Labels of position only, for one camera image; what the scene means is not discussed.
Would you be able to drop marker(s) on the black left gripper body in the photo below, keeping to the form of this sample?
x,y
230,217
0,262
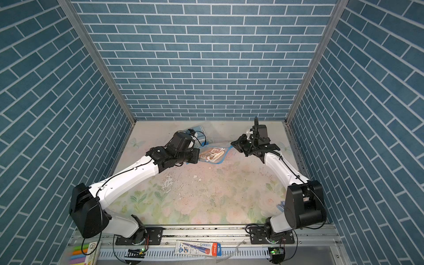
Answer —
x,y
187,156

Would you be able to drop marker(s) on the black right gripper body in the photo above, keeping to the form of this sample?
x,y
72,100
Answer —
x,y
246,147

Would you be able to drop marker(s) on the clear vacuum bag blue zip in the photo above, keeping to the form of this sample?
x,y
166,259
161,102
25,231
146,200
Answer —
x,y
213,137

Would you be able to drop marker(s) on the coloured marker pack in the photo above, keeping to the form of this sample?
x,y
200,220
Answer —
x,y
86,254

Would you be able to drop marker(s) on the red blue toothbrush package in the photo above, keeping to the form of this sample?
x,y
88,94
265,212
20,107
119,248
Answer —
x,y
193,248

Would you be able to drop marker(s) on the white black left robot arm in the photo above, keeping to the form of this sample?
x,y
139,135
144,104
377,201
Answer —
x,y
89,204

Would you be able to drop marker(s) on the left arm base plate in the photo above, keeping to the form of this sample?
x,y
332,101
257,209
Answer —
x,y
147,236

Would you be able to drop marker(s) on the blue cartoon towel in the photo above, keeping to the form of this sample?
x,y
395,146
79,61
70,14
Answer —
x,y
198,134

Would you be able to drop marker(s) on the aluminium mounting rail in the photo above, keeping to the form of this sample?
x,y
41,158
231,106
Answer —
x,y
229,236

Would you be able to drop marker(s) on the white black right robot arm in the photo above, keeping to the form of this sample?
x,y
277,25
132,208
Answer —
x,y
304,204

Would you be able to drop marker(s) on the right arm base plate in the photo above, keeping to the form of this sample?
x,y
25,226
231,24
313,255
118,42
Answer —
x,y
261,235

